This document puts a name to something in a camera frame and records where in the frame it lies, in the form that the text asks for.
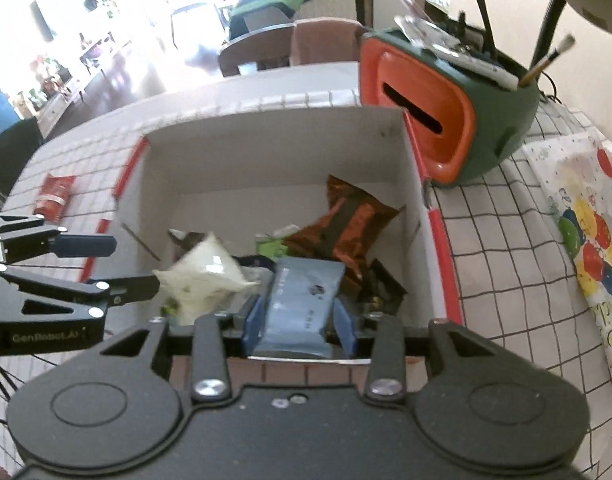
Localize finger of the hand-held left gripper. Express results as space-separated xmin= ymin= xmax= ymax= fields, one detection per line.
xmin=0 ymin=263 xmax=163 ymax=320
xmin=0 ymin=213 xmax=119 ymax=267

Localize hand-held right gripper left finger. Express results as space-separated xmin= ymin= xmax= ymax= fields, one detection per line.
xmin=101 ymin=296 xmax=265 ymax=404

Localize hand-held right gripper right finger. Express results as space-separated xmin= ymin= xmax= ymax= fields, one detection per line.
xmin=334 ymin=296 xmax=492 ymax=404

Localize light blue snack packet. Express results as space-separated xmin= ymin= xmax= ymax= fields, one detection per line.
xmin=253 ymin=258 xmax=347 ymax=360

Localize red checkered snack packet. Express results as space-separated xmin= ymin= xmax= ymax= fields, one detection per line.
xmin=33 ymin=173 xmax=78 ymax=222

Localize white and yellow snack packet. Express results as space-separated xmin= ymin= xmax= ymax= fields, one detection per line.
xmin=152 ymin=232 xmax=261 ymax=327

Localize green snack packet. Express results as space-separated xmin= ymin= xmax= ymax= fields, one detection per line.
xmin=255 ymin=224 xmax=301 ymax=257

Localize red-brown foil chips bag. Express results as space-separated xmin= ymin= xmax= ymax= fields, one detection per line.
xmin=285 ymin=175 xmax=407 ymax=283

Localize red and white cardboard box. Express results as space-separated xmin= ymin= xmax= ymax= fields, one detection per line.
xmin=83 ymin=104 xmax=464 ymax=362

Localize dark chair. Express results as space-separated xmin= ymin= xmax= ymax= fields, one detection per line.
xmin=0 ymin=117 xmax=43 ymax=198

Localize television cabinet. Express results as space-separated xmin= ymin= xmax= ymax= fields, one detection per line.
xmin=35 ymin=35 xmax=133 ymax=137

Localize blue box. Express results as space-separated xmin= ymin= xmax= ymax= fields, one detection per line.
xmin=0 ymin=86 xmax=25 ymax=142

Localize pink flowers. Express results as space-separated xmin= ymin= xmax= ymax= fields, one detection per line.
xmin=30 ymin=57 xmax=62 ymax=92

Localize television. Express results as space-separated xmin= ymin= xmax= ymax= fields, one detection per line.
xmin=28 ymin=0 xmax=56 ymax=45

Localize orange and green storage holder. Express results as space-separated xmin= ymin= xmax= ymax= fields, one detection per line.
xmin=358 ymin=27 xmax=542 ymax=189

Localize coffee table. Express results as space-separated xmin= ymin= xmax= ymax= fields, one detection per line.
xmin=170 ymin=2 xmax=227 ymax=52

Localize wooden chair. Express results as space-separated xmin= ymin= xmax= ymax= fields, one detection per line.
xmin=218 ymin=22 xmax=295 ymax=79

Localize balloon printed paper bag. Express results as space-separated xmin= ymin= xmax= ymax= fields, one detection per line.
xmin=524 ymin=134 xmax=612 ymax=397

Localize pink cloth on chair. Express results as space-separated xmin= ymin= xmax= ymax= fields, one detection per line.
xmin=290 ymin=17 xmax=367 ymax=69

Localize white pen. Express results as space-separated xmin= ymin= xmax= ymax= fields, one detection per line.
xmin=436 ymin=49 xmax=517 ymax=92

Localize clear plastic packet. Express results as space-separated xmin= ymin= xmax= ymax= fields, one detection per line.
xmin=394 ymin=0 xmax=467 ymax=61

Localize white armchair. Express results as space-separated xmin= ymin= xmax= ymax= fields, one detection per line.
xmin=297 ymin=0 xmax=357 ymax=24

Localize white tipped paint brush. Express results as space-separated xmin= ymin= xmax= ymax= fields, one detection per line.
xmin=518 ymin=34 xmax=577 ymax=89

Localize black handled brush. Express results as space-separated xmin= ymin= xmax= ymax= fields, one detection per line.
xmin=462 ymin=0 xmax=497 ymax=57

